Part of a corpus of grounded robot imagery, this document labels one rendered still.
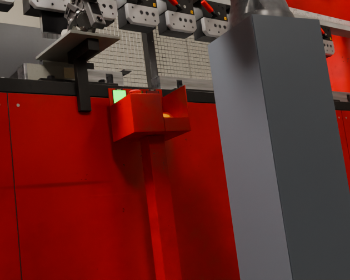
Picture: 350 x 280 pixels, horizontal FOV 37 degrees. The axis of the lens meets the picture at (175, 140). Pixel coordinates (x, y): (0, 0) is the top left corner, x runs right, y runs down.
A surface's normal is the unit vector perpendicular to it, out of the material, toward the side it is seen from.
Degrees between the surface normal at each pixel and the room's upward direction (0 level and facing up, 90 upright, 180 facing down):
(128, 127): 90
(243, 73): 90
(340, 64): 90
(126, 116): 90
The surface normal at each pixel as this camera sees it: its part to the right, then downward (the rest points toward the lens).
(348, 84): -0.79, 0.00
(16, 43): 0.61, -0.20
